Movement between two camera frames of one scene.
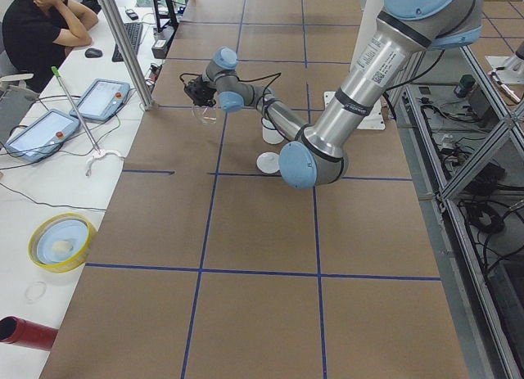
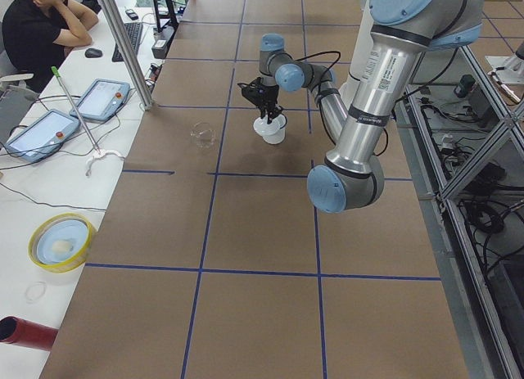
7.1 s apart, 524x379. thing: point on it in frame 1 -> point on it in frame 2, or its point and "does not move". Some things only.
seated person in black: [39, 26] does not move
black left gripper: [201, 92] -> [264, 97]
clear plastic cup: [206, 115] -> [204, 137]
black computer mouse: [92, 52] does not move
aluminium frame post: [124, 47] does not move
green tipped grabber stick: [98, 152] does not move
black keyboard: [133, 32] does not move
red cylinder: [15, 330] does not move
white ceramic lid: [268, 163] -> [272, 133]
